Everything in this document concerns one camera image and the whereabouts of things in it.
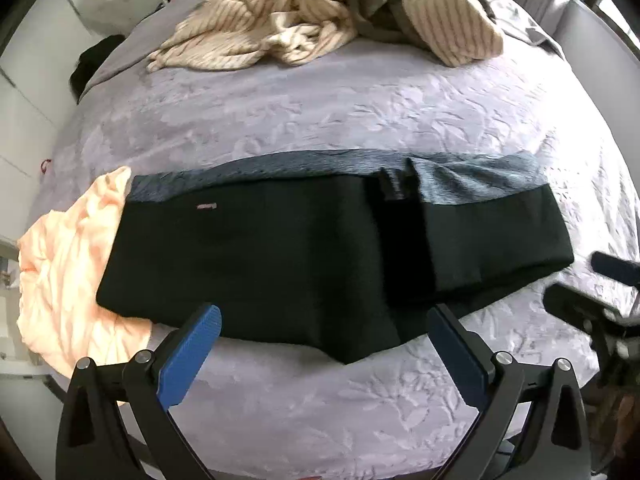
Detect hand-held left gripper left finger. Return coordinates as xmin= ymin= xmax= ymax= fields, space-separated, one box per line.
xmin=56 ymin=302 xmax=223 ymax=480

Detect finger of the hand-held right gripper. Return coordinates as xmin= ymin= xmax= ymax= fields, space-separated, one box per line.
xmin=589 ymin=251 xmax=640 ymax=292
xmin=543 ymin=283 xmax=603 ymax=333

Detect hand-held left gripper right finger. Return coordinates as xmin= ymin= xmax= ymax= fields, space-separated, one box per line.
xmin=426 ymin=302 xmax=592 ymax=480

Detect black pants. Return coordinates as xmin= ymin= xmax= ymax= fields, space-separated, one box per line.
xmin=95 ymin=156 xmax=575 ymax=366

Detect peach cloth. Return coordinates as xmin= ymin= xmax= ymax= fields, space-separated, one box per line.
xmin=17 ymin=166 xmax=154 ymax=379

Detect white shelf with small items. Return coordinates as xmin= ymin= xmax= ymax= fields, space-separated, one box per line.
xmin=0 ymin=237 xmax=24 ymax=292

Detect grey upholstered panel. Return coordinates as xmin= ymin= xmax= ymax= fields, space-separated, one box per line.
xmin=552 ymin=0 xmax=640 ymax=128

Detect lavender embossed bedspread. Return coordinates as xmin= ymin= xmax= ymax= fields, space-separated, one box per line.
xmin=29 ymin=0 xmax=640 ymax=480

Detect white wardrobe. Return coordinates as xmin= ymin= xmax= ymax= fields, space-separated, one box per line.
xmin=0 ymin=0 xmax=201 ymax=243

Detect cream dark-striped cloth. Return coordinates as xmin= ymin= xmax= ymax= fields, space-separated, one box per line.
xmin=400 ymin=0 xmax=506 ymax=68

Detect black bag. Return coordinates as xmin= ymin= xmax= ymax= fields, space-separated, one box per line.
xmin=69 ymin=35 xmax=127 ymax=106

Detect crumpled beige striped garment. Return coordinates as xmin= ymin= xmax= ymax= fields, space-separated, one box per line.
xmin=146 ymin=0 xmax=362 ymax=72

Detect olive green garment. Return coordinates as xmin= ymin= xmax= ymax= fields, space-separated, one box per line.
xmin=344 ymin=0 xmax=497 ymax=42

